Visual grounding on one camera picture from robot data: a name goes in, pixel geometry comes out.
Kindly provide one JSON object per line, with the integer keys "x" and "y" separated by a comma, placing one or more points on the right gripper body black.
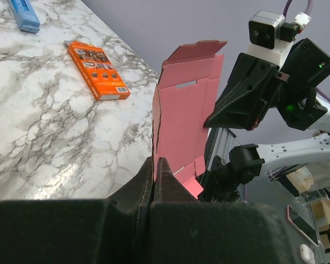
{"x": 285, "y": 78}

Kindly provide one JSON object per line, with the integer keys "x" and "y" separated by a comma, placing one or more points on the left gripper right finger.
{"x": 184, "y": 230}

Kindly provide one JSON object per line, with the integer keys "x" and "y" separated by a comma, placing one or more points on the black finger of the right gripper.
{"x": 250, "y": 92}

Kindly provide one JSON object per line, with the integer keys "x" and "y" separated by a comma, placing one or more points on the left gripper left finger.
{"x": 77, "y": 230}

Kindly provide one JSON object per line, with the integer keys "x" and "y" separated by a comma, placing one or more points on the pink paper box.
{"x": 184, "y": 98}

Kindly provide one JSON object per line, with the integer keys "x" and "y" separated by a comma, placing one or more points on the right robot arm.
{"x": 249, "y": 161}

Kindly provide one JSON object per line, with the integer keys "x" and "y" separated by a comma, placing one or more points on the orange product box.
{"x": 98, "y": 72}

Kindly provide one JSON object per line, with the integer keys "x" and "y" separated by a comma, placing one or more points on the blue small box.
{"x": 24, "y": 15}

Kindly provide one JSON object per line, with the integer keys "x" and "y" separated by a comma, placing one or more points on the pink phone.
{"x": 300, "y": 223}

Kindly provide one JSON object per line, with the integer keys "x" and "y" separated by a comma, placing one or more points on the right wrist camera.
{"x": 271, "y": 37}

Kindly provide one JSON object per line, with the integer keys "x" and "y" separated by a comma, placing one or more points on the aluminium frame rail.
{"x": 219, "y": 142}

